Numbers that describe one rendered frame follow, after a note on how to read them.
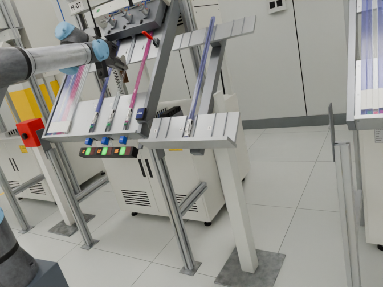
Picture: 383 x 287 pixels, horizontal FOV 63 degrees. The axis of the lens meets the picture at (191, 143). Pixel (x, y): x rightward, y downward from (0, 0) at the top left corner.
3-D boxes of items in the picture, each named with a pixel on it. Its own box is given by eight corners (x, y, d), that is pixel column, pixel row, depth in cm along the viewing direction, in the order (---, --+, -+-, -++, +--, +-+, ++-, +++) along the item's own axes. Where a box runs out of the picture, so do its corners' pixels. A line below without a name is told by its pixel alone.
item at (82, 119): (142, 134, 130) (137, 130, 127) (49, 139, 166) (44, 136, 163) (153, 94, 136) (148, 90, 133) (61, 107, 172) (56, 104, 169)
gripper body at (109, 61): (119, 46, 141) (99, 33, 131) (117, 64, 139) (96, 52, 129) (108, 49, 145) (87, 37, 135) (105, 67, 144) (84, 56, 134)
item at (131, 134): (146, 139, 131) (134, 132, 126) (53, 143, 168) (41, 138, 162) (146, 136, 132) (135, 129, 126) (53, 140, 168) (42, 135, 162)
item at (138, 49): (164, 62, 144) (158, 56, 140) (74, 81, 180) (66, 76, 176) (178, 5, 154) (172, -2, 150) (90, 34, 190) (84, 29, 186)
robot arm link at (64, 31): (51, 42, 121) (54, 22, 123) (75, 54, 130) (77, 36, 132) (64, 36, 117) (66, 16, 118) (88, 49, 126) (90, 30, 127)
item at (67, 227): (69, 237, 205) (20, 126, 180) (48, 232, 218) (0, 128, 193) (96, 216, 223) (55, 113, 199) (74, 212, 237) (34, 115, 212)
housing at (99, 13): (178, 13, 154) (161, -8, 143) (109, 35, 180) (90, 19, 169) (181, 1, 156) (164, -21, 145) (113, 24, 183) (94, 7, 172)
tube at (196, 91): (188, 143, 99) (186, 141, 99) (184, 143, 100) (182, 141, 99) (215, 17, 116) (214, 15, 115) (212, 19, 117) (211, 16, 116)
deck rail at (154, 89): (149, 138, 130) (140, 132, 126) (146, 139, 132) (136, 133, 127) (182, 5, 153) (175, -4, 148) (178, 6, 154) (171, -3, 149)
